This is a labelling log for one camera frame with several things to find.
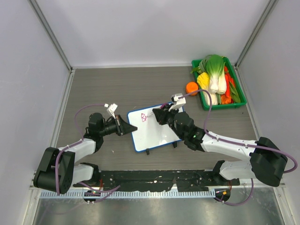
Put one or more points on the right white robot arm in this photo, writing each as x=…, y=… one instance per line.
x=259, y=159

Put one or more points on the white slotted cable duct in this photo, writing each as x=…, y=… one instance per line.
x=88, y=194

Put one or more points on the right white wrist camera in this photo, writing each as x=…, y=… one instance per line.
x=178, y=100

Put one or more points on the white marker magenta cap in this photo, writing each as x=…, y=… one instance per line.
x=155, y=109

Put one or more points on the red toy peppers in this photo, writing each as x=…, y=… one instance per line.
x=226, y=98

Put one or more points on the orange toy fruit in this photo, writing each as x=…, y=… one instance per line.
x=191, y=88

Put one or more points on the toy bok choy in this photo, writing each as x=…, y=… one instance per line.
x=215, y=69

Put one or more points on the green plastic basket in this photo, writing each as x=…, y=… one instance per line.
x=238, y=90

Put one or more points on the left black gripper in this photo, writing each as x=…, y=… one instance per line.
x=122, y=127

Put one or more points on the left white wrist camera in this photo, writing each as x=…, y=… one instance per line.
x=111, y=109

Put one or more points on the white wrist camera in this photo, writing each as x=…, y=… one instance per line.
x=111, y=109
x=178, y=100

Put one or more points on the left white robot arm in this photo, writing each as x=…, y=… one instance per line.
x=57, y=170

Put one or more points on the blue framed whiteboard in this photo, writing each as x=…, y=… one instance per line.
x=149, y=133

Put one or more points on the green toy pea pods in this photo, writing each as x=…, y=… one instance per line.
x=234, y=94

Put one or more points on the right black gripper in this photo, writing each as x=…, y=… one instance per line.
x=161, y=114

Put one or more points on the wire whiteboard stand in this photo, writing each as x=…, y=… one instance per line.
x=163, y=147

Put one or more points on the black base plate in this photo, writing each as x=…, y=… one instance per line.
x=163, y=180

